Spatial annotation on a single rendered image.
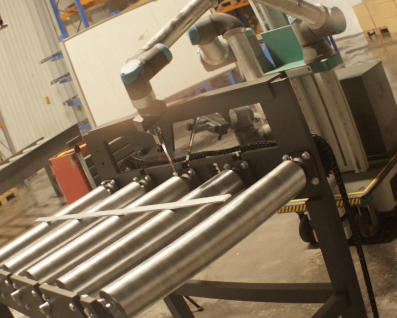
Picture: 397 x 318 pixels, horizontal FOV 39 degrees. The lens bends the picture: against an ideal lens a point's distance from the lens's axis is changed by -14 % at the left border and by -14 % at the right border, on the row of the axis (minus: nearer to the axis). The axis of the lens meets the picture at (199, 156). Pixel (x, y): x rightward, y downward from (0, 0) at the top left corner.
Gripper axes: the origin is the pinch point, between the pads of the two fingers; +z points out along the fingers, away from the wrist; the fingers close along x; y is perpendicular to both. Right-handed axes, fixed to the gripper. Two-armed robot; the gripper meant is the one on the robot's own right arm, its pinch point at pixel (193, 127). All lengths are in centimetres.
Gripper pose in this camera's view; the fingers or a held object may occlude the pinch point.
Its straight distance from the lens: 246.6
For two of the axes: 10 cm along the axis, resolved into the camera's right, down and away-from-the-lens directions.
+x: -7.4, -4.1, 5.4
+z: -6.5, 2.1, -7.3
